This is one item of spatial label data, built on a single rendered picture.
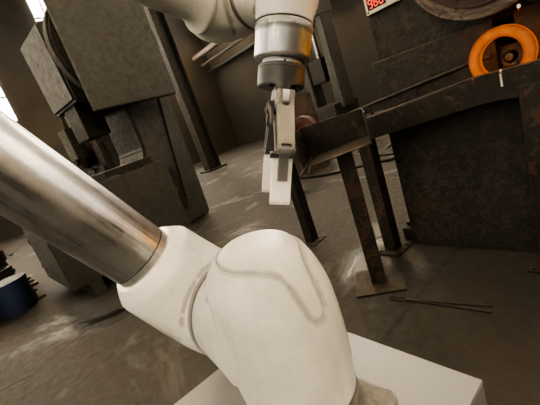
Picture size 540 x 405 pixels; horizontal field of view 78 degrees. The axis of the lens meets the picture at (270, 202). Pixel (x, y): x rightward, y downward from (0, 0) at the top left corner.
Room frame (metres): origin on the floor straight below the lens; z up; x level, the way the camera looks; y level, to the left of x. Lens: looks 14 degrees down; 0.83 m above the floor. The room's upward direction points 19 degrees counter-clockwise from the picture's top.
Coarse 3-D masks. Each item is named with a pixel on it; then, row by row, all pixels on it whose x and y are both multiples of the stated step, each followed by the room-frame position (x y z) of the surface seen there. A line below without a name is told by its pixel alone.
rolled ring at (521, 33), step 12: (504, 24) 1.08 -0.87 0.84; (516, 24) 1.05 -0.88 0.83; (492, 36) 1.09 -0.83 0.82; (516, 36) 1.04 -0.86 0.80; (528, 36) 1.01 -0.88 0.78; (480, 48) 1.12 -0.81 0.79; (528, 48) 1.02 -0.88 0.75; (468, 60) 1.15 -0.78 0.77; (480, 60) 1.13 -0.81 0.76; (528, 60) 1.02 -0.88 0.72; (480, 72) 1.12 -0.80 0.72
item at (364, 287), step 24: (336, 120) 1.39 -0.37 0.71; (360, 120) 1.36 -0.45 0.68; (312, 144) 1.42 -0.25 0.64; (336, 144) 1.40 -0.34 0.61; (360, 144) 1.24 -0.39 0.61; (360, 192) 1.26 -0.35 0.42; (360, 216) 1.26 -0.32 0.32; (360, 240) 1.27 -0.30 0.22; (360, 288) 1.27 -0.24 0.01; (384, 288) 1.22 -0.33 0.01
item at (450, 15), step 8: (416, 0) 1.23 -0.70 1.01; (424, 0) 1.21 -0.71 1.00; (496, 0) 1.05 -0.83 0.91; (504, 0) 1.04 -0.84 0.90; (512, 0) 1.02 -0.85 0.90; (424, 8) 1.21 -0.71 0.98; (432, 8) 1.19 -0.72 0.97; (440, 8) 1.17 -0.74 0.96; (448, 8) 1.15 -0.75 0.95; (464, 8) 1.12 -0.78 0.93; (472, 8) 1.10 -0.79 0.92; (480, 8) 1.09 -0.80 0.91; (488, 8) 1.07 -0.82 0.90; (496, 8) 1.05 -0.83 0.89; (504, 8) 1.04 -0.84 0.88; (440, 16) 1.18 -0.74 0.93; (448, 16) 1.16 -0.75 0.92; (456, 16) 1.14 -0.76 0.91; (464, 16) 1.12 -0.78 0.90; (472, 16) 1.10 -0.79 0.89; (480, 16) 1.09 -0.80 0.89
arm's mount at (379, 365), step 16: (352, 336) 0.53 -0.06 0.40; (352, 352) 0.49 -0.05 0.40; (368, 352) 0.47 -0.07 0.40; (384, 352) 0.46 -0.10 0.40; (400, 352) 0.45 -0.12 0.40; (368, 368) 0.44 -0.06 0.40; (384, 368) 0.43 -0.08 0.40; (400, 368) 0.42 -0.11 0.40; (416, 368) 0.41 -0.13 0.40; (432, 368) 0.40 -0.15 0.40; (448, 368) 0.40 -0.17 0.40; (208, 384) 0.51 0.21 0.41; (224, 384) 0.50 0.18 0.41; (384, 384) 0.40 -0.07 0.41; (400, 384) 0.39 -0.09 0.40; (416, 384) 0.39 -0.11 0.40; (432, 384) 0.38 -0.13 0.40; (448, 384) 0.37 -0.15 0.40; (464, 384) 0.36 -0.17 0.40; (480, 384) 0.36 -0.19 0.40; (192, 400) 0.49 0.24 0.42; (208, 400) 0.48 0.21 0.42; (224, 400) 0.47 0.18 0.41; (240, 400) 0.46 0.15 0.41; (400, 400) 0.37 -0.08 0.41; (416, 400) 0.36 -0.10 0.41; (432, 400) 0.35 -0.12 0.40; (448, 400) 0.35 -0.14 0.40; (464, 400) 0.34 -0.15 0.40; (480, 400) 0.35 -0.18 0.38
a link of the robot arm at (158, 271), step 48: (0, 144) 0.40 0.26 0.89; (0, 192) 0.39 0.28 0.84; (48, 192) 0.41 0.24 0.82; (96, 192) 0.45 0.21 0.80; (48, 240) 0.43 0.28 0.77; (96, 240) 0.43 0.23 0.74; (144, 240) 0.46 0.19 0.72; (192, 240) 0.50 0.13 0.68; (144, 288) 0.44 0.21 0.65; (192, 288) 0.45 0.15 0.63; (192, 336) 0.42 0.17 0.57
